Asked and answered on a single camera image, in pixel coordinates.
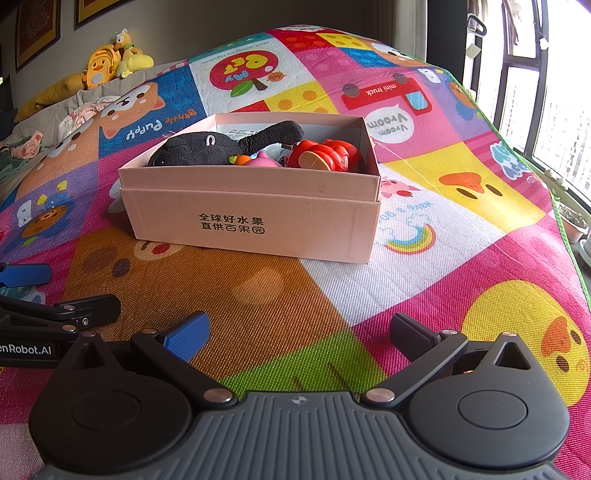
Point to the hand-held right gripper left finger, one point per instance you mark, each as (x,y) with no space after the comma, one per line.
(187,337)

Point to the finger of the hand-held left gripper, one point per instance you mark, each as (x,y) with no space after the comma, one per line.
(92,309)
(23,275)

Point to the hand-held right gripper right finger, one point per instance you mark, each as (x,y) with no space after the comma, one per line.
(411,337)

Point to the pink cardboard box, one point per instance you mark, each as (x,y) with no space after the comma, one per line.
(254,221)

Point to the black plush cat toy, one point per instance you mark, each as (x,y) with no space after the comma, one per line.
(194,150)

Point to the pink toy pig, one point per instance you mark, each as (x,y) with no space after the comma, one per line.
(263,161)

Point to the red toy figure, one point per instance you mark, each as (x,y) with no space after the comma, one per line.
(332,157)

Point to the colourful cartoon play mat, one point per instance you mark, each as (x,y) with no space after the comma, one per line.
(184,286)

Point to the floral crumpled cloth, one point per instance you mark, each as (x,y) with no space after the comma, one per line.
(27,145)

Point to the crumpled pink white cloth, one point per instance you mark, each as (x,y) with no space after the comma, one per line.
(78,115)

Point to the long yellow pillow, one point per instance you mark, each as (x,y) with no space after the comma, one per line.
(51,94)

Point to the small white plant pot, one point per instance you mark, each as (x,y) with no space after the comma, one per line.
(572,226)

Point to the orange yellow duck plush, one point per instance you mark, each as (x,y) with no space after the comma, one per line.
(99,69)

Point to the yellow green plush toy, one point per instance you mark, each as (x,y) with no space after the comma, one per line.
(134,62)

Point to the framed wall picture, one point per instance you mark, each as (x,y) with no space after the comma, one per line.
(37,32)
(99,9)

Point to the dark window frame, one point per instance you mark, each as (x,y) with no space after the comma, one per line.
(504,101)

